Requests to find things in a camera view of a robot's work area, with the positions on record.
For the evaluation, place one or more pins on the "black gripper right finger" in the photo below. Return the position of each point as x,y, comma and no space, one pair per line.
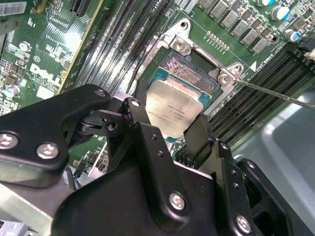
229,186

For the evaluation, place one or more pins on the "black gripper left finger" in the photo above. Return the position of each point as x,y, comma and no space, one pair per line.
37,137

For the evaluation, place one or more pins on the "metal locking lever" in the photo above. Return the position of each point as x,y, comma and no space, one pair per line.
134,71
270,93

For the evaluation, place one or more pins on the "metal socket cover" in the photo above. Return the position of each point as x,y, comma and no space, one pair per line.
150,56

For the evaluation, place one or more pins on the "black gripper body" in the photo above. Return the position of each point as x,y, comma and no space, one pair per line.
110,209

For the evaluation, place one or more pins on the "silver CPU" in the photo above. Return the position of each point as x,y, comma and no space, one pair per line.
172,108

